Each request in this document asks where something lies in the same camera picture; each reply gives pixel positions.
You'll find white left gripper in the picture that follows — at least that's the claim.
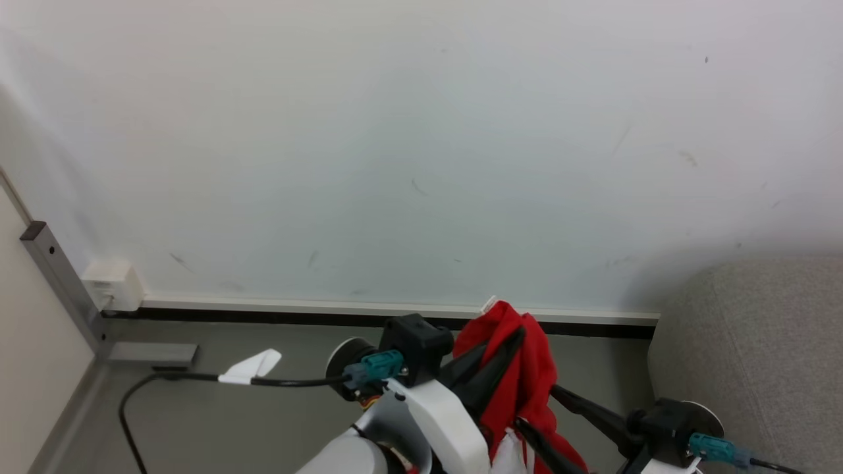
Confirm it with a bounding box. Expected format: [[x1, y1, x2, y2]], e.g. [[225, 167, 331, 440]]
[[387, 327, 528, 474]]

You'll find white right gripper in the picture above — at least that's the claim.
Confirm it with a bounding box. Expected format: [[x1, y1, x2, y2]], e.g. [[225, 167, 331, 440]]
[[513, 384, 703, 474]]

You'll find red garment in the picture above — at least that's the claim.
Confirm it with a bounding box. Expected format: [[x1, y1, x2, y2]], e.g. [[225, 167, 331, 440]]
[[452, 300, 588, 474]]

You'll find white cloth piece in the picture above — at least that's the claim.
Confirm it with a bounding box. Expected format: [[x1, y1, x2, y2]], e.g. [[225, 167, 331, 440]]
[[490, 427, 535, 474]]

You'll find white and black baseboard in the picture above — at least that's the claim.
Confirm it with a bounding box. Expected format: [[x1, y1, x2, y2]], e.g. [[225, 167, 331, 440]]
[[105, 294, 661, 340]]

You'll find grey fabric sofa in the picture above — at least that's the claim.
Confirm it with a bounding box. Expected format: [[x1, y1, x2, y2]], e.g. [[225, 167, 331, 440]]
[[647, 256, 843, 474]]

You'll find black cable with teal plug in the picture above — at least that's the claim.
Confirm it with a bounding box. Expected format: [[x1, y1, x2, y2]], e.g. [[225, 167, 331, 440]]
[[688, 433, 808, 474]]

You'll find black cable with white tag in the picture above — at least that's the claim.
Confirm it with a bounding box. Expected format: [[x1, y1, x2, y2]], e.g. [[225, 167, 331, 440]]
[[118, 348, 404, 474]]

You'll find white wall outlet box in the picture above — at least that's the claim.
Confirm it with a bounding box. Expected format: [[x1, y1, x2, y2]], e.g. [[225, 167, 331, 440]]
[[80, 259, 145, 313]]

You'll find grey metal frame post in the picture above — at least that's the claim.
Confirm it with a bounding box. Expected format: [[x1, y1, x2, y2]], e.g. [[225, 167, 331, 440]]
[[19, 221, 114, 360]]

